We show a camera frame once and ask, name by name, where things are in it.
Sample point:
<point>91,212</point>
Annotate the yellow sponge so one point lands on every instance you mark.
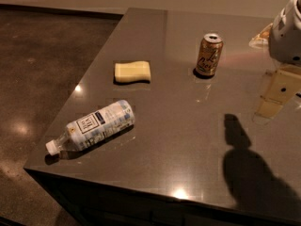
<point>132,72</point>

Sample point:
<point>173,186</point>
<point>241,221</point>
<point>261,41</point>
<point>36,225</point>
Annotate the clear plastic water bottle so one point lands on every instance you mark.
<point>93,128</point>

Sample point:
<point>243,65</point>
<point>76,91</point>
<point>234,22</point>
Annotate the orange soda can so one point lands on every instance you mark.
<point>210,50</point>

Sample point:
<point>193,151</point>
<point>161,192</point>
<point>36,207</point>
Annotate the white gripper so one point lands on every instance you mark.
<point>286,38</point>

